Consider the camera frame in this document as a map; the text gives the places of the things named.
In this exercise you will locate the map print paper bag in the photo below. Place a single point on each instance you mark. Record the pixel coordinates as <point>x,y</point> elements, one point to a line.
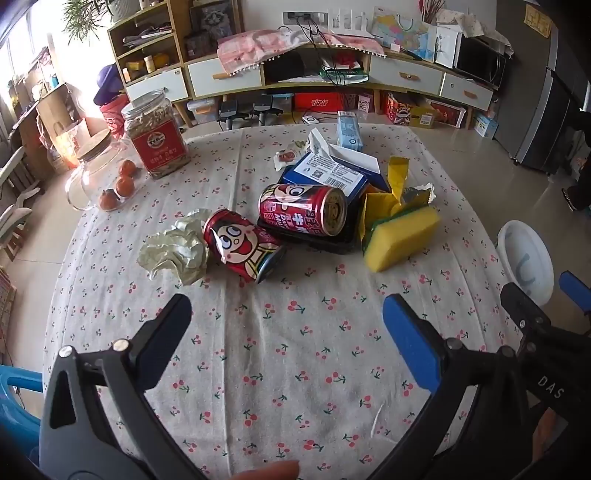
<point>406,30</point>

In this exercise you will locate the white chair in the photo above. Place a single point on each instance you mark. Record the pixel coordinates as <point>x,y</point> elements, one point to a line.
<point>16,194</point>

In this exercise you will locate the blue tissue packet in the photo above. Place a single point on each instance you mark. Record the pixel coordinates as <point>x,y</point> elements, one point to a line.
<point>349,131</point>

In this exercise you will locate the red gift box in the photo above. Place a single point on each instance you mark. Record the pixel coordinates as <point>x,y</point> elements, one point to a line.
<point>450,113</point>

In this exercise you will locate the white plastic basin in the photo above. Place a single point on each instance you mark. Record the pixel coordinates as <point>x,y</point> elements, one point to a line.
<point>526,258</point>

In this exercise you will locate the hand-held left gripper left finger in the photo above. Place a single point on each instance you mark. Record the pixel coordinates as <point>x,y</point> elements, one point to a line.
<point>167,323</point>

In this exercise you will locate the white paper bag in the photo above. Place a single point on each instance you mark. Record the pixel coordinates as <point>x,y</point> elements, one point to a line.
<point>447,46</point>

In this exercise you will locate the brown cardboard box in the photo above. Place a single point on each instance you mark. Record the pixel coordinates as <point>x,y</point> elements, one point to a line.
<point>57,115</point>

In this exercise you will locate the person's left hand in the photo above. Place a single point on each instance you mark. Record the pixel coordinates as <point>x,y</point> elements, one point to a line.
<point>270,471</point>

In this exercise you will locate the framed cat picture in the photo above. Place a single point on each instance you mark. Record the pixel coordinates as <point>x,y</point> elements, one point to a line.
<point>214,23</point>

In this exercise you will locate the cherry print tablecloth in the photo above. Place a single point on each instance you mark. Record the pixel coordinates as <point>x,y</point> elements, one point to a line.
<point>277,332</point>

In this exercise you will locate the red flat carton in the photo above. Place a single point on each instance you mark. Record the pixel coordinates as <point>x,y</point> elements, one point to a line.
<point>316,102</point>

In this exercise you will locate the wooden shelf unit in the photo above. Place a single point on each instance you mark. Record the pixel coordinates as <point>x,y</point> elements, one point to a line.
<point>157,85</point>

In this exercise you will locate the white round device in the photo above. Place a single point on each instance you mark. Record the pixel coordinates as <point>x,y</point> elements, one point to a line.
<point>310,120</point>

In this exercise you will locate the glass jar cork lid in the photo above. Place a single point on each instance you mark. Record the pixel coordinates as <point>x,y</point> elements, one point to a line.
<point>94,161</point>

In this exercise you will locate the green potted plant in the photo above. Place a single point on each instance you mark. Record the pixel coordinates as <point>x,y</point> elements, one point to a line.
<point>85,14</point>

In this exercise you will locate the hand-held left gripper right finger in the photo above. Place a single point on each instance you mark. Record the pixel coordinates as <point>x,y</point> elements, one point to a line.
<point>408,344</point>

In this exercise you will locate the white picket rack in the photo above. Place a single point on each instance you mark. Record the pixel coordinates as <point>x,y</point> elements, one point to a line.
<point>346,21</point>

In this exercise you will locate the yellow lion print box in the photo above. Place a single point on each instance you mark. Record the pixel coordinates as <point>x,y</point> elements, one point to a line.
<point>408,113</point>

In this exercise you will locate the grey refrigerator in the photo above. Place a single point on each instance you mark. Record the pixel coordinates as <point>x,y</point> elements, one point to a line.
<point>531,92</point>

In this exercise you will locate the plastic jar red label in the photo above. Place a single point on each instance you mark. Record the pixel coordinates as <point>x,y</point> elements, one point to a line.
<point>157,143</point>

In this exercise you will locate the pink cloth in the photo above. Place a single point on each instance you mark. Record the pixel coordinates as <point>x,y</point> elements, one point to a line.
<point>263,46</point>

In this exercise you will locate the purple hat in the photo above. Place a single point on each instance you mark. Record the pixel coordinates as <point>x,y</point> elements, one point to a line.
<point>111,83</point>

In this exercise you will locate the crumpled silver foil wrapper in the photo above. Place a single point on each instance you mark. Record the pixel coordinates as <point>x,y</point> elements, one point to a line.
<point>173,249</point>

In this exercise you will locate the black microwave oven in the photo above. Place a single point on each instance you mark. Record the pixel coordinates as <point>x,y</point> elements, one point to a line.
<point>480,60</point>

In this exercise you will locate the black plastic tray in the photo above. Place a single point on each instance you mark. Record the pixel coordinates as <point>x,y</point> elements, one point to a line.
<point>344,240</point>

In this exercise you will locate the wooden white drawer cabinet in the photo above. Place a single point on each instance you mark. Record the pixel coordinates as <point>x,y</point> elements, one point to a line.
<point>406,76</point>

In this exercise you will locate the red cartoon drink can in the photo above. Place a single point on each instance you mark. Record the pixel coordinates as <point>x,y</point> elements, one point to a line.
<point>300,210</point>
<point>240,247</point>

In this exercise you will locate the pink patterned small box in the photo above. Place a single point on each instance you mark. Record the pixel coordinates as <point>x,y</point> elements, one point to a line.
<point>359,102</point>

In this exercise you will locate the yellow sponge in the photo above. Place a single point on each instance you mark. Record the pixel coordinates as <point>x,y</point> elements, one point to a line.
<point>401,240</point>

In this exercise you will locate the blue plastic chair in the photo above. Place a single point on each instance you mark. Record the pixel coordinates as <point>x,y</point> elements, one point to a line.
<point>16,406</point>

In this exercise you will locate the wall power strip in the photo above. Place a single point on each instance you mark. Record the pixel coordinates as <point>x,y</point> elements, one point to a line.
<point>300,17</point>

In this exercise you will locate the blue cardboard box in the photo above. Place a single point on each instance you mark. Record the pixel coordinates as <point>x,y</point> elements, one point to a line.
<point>332,173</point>

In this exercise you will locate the yellow foil wrapper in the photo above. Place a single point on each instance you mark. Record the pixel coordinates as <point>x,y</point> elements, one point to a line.
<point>385,201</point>

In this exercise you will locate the blue white carton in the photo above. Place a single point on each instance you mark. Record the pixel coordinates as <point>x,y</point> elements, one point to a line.
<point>485,125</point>

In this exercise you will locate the crumpled white tissue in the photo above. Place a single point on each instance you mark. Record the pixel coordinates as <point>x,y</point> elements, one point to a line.
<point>319,141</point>

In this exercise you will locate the small snack wrapper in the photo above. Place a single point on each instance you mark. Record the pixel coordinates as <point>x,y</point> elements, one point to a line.
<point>287,157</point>

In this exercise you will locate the red tomato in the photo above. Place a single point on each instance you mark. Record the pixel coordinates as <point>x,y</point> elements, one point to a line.
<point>107,200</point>
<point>127,169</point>
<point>124,186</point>

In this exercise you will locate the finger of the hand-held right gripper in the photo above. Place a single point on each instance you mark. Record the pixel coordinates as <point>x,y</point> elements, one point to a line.
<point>524,307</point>
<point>575,286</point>

